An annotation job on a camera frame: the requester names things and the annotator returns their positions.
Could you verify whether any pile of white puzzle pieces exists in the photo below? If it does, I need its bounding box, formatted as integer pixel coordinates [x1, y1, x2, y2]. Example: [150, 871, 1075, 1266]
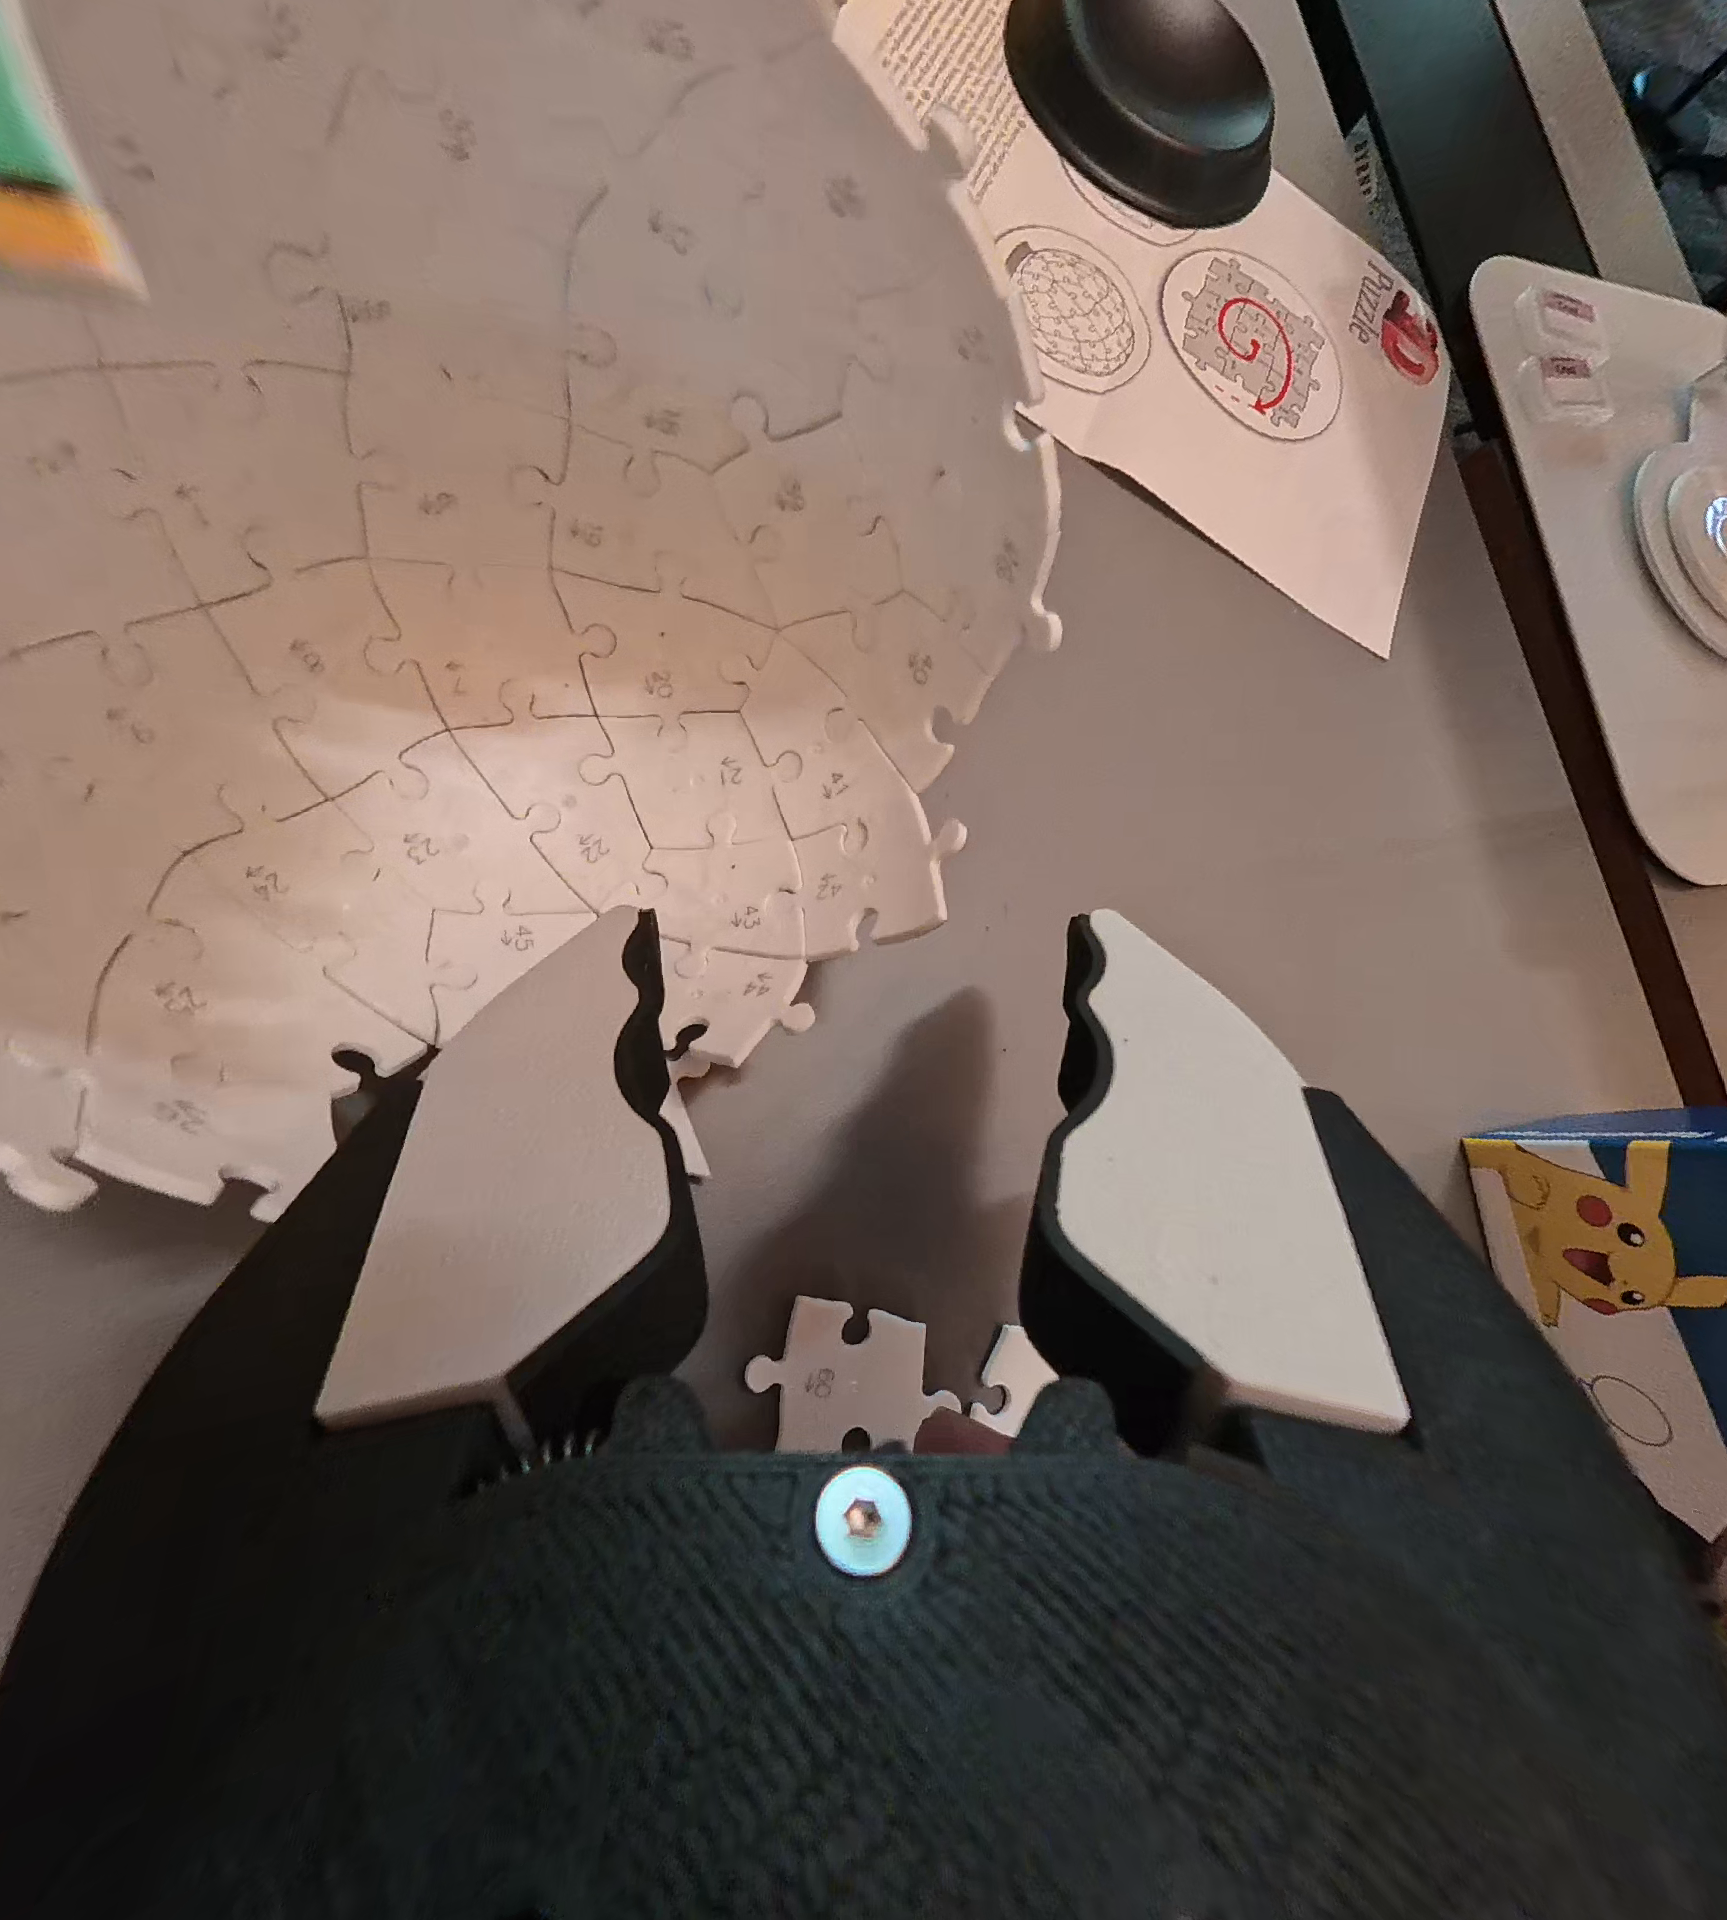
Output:
[741, 1297, 1058, 1453]

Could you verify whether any colourful puzzle ball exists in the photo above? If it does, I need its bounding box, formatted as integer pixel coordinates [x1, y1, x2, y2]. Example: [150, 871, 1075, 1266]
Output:
[0, 0, 1067, 1221]

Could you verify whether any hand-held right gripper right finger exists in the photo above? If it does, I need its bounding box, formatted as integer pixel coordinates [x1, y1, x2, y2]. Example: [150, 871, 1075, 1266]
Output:
[1018, 909, 1412, 1453]

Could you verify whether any blue printed puzzle box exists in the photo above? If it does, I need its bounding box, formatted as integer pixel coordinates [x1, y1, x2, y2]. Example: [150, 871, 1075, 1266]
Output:
[1461, 1103, 1727, 1892]

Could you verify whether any black round ball stand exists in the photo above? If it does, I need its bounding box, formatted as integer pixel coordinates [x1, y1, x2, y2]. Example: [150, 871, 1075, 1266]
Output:
[1005, 0, 1278, 229]

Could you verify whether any black flat pad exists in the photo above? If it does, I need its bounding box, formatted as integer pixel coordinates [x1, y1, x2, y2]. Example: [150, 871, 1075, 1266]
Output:
[1297, 0, 1590, 438]

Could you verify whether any puzzle instruction leaflet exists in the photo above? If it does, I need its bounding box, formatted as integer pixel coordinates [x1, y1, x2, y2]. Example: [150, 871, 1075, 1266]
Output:
[831, 0, 1449, 663]

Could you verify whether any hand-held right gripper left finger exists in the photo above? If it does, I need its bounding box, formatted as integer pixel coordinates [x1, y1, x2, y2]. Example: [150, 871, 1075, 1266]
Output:
[311, 906, 711, 1447]

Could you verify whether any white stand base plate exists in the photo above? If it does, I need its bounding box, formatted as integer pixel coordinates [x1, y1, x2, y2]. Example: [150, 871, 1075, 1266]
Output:
[1471, 98, 1727, 887]

